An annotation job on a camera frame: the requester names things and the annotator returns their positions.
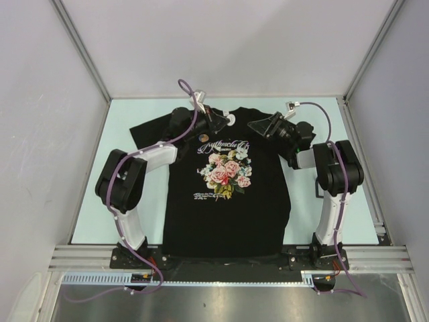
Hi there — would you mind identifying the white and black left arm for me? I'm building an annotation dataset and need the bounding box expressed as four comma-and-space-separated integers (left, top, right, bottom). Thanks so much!
95, 105, 235, 268

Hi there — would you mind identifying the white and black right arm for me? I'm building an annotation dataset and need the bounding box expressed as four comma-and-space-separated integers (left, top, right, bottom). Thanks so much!
248, 112, 364, 270

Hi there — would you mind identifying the round pale brooch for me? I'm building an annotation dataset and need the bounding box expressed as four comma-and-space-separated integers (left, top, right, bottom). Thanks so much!
198, 134, 209, 143

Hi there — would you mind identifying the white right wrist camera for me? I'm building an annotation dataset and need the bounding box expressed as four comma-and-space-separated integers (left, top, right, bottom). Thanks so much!
284, 101, 300, 120

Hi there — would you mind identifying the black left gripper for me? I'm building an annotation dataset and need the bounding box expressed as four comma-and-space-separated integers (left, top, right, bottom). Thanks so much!
184, 105, 230, 142

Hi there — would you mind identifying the aluminium front rail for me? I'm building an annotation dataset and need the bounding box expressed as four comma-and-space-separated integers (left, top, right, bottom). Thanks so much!
48, 245, 414, 274

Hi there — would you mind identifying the white slotted cable duct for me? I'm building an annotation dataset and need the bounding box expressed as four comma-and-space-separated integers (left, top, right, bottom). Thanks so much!
62, 272, 314, 288

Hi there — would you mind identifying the black rectangular frame right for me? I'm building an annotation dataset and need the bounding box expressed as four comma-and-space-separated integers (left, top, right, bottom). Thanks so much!
314, 178, 324, 199

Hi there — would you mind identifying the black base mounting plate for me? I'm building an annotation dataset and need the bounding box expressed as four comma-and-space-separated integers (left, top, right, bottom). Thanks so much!
109, 244, 349, 271

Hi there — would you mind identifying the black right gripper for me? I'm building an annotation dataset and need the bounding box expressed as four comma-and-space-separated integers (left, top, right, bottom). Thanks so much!
247, 111, 297, 149

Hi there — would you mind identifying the black floral print t-shirt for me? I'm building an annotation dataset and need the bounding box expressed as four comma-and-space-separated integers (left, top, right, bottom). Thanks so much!
129, 106, 318, 260

